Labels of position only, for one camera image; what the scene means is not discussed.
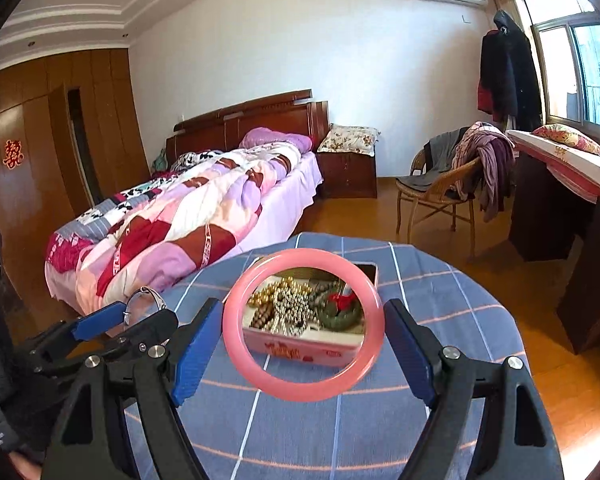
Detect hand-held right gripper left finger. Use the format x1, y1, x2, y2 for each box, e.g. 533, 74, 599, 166
40, 297, 224, 480

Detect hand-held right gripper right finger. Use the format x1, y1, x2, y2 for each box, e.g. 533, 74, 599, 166
383, 298, 567, 480

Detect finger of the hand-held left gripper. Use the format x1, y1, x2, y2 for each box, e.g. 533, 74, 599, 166
17, 301, 129, 363
99, 309, 179, 362

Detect silver bracelet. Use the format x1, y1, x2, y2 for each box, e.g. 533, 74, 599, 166
124, 286, 168, 331

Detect pink bangle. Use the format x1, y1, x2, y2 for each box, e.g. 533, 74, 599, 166
222, 247, 384, 403

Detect yellow bead bracelet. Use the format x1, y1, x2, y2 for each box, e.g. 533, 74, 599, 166
247, 280, 301, 308

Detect pink tin box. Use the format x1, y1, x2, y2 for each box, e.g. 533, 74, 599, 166
242, 256, 379, 363

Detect round table blue plaid cloth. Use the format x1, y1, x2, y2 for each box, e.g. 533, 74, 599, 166
122, 231, 563, 480

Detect patchwork quilt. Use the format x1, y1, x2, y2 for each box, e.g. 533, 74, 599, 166
47, 141, 301, 313

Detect wicker chair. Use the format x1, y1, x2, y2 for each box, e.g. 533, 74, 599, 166
396, 149, 483, 261

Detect red paper decoration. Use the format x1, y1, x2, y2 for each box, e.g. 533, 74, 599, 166
1, 140, 23, 168

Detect lavender bed sheet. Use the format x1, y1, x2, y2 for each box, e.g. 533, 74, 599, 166
230, 152, 323, 256

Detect wooden nightstand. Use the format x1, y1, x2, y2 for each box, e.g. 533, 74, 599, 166
317, 150, 378, 199

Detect dark wooden desk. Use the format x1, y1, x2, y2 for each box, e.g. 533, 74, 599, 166
507, 130, 600, 356

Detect mauve garment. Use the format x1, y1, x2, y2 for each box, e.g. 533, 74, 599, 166
477, 135, 517, 223

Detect grey garment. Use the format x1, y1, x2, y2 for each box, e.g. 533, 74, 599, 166
397, 130, 468, 192

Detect wooden wardrobe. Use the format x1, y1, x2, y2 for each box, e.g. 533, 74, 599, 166
0, 49, 151, 261

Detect floral cushion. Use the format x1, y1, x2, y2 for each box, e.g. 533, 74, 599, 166
317, 123, 381, 156

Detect pink striped garment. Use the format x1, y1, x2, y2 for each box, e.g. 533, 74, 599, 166
452, 121, 506, 201

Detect pink pillow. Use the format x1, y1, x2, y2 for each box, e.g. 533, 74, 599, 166
239, 127, 313, 153

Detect white red padded mat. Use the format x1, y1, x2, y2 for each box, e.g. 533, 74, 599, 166
507, 129, 600, 203

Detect wooden bed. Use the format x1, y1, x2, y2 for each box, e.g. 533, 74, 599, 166
45, 89, 331, 313

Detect red floral pillow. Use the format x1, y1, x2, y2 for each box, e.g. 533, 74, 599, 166
532, 123, 600, 155

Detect dark hanging coats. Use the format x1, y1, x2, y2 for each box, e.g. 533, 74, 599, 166
480, 9, 545, 133

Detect window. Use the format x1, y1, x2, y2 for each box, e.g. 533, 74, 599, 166
522, 0, 600, 141

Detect brown bead bracelet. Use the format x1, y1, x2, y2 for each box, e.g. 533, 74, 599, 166
249, 307, 276, 331

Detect green bead bracelet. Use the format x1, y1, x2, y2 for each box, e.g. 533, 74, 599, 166
317, 300, 366, 331

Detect silver bead necklace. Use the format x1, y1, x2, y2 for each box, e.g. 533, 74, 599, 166
270, 282, 313, 336

